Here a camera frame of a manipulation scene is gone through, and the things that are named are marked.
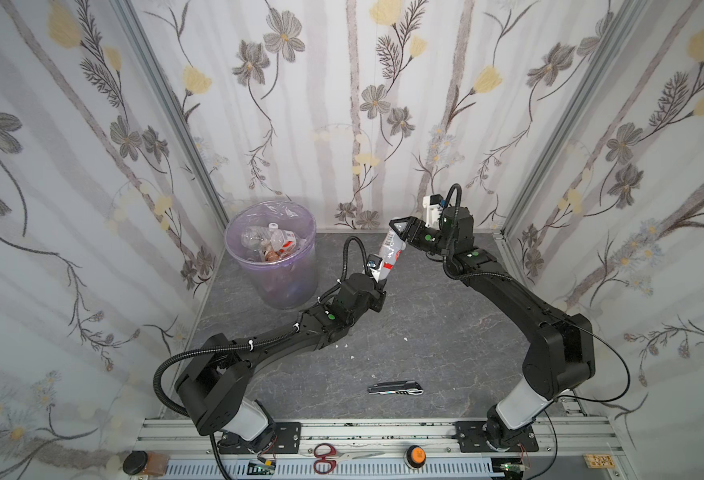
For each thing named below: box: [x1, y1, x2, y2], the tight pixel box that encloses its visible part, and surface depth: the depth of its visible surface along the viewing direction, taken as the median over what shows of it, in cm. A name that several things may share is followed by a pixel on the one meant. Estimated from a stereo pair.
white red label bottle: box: [379, 223, 407, 281], surface depth 80 cm
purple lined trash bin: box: [224, 200, 319, 310], surface depth 92 cm
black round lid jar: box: [122, 450, 149, 475], surface depth 64 cm
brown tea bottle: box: [263, 250, 281, 262], surface depth 91 cm
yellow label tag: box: [582, 454, 617, 469], surface depth 72 cm
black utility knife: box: [367, 380, 424, 396], surface depth 84 cm
